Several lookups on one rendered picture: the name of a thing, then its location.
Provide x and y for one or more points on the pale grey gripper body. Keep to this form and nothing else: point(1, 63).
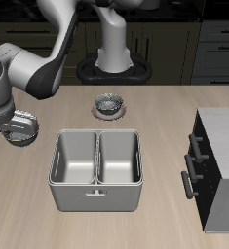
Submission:
point(19, 123)

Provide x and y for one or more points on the dark grey bowl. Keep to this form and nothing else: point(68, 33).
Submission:
point(108, 102)
point(20, 140)

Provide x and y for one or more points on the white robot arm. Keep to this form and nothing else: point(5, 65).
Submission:
point(112, 39)

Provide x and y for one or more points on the white two-bin basket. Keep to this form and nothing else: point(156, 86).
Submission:
point(96, 194)

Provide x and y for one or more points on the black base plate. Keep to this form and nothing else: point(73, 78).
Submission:
point(142, 72)

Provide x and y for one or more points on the pale pink plate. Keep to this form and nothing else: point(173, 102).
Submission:
point(108, 117)

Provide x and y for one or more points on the dark wooden cabinet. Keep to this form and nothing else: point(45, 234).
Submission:
point(216, 152)

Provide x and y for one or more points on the dark kitchen cupboards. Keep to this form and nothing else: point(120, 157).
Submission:
point(171, 48)

